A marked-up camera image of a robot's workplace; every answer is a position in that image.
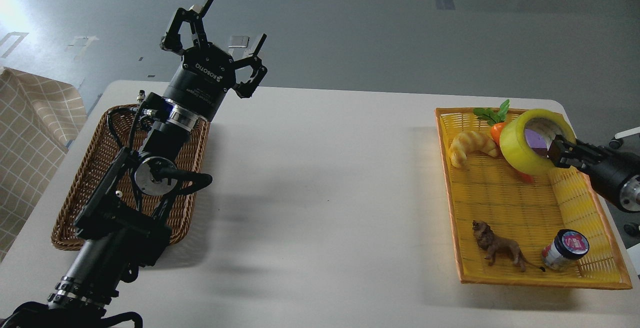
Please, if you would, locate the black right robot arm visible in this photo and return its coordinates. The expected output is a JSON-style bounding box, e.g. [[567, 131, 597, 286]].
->
[[547, 135, 640, 213]]

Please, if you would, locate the purple foam cube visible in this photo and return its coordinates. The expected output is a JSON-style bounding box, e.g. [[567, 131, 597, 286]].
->
[[525, 129, 548, 157]]

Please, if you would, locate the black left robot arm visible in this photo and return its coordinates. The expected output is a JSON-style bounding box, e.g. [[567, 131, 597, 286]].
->
[[1, 0, 268, 328]]

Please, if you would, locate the toy croissant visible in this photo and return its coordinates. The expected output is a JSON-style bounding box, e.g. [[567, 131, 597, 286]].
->
[[449, 130, 500, 168]]

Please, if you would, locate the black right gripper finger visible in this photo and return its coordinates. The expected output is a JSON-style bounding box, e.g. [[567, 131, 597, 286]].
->
[[547, 135, 576, 169]]

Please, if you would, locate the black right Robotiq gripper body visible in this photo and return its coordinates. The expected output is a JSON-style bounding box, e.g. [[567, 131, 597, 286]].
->
[[574, 140, 640, 204]]

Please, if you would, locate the beige checkered cloth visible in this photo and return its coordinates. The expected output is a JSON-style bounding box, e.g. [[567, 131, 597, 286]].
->
[[0, 67, 87, 259]]

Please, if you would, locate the yellow tape roll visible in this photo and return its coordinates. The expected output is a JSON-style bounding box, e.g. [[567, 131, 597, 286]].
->
[[500, 109, 576, 176]]

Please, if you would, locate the brown wicker basket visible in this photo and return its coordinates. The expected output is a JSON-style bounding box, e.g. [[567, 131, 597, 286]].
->
[[51, 104, 211, 251]]

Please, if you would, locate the yellow plastic tray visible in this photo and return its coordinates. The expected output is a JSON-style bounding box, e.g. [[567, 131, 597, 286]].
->
[[435, 107, 633, 290]]

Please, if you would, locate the orange toy carrot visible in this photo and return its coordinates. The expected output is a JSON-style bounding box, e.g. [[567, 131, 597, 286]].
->
[[473, 99, 535, 185]]

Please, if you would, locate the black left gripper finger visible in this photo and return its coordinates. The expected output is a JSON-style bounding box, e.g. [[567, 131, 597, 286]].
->
[[230, 33, 268, 99], [160, 0, 214, 56]]

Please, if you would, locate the small jar with red lid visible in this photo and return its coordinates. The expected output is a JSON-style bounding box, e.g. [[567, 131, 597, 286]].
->
[[541, 228, 591, 271]]

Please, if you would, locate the brown toy lion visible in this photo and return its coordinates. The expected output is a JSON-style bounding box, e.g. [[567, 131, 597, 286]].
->
[[471, 219, 546, 273]]

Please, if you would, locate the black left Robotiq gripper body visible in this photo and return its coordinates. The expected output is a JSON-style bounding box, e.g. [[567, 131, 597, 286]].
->
[[163, 43, 236, 122]]

